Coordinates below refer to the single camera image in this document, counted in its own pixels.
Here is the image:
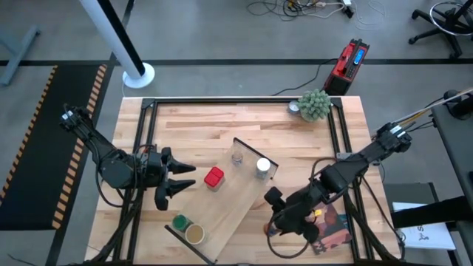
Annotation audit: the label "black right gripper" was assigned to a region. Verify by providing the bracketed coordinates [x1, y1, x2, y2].
[263, 185, 321, 244]

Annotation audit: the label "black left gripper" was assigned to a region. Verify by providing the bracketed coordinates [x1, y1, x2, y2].
[140, 146, 197, 211]

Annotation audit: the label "green-lid spice jar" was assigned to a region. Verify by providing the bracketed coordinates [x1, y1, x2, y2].
[171, 214, 193, 233]

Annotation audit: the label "tan-lid spice jar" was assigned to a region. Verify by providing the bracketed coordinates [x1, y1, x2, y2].
[184, 223, 207, 246]

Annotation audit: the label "white-lid bagel seasoning jar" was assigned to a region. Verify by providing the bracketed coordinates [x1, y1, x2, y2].
[255, 157, 272, 180]

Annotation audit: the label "colourful landscape book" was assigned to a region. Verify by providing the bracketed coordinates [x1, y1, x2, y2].
[308, 202, 353, 256]

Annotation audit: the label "potted green succulent plant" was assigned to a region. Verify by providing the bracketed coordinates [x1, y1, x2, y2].
[297, 88, 332, 123]

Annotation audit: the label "white printed paper sheet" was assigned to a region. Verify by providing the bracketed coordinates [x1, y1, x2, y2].
[391, 201, 457, 251]

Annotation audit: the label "black desk crossbeam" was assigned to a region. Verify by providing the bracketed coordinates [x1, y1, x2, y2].
[390, 195, 473, 230]

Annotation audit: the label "black hazard-striped floor mat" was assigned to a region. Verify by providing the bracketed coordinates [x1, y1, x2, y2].
[0, 64, 108, 232]

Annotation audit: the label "white tower fan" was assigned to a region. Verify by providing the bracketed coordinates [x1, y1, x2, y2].
[79, 0, 156, 89]

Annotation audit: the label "red portable power station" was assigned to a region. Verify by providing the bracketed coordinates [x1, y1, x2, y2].
[323, 38, 370, 96]

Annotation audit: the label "grey desk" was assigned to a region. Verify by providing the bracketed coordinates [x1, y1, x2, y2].
[430, 103, 473, 222]

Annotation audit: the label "grey table leg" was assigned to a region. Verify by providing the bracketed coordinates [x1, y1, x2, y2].
[0, 24, 41, 88]

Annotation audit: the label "black desk clamp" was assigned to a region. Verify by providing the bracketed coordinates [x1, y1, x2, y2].
[443, 89, 473, 120]

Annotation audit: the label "black office stool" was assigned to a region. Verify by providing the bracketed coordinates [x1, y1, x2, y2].
[408, 0, 473, 59]

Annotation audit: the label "black looped gripper cable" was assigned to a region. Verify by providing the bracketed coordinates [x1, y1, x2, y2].
[265, 221, 310, 259]

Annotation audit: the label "black aluminium table frame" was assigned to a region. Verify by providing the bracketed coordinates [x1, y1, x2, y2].
[112, 96, 402, 266]

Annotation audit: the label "black braided cable bundle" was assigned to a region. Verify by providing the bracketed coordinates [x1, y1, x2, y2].
[86, 188, 143, 266]
[343, 191, 406, 262]

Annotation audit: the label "black power cable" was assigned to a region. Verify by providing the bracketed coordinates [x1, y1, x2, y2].
[271, 58, 339, 97]

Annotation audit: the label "white and yellow cable bundle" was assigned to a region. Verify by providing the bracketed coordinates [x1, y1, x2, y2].
[369, 86, 473, 136]

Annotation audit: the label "tangled floor cables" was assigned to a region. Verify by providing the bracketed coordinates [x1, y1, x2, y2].
[246, 0, 355, 21]

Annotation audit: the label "white floor cable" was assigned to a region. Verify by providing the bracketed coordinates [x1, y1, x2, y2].
[353, 0, 386, 31]

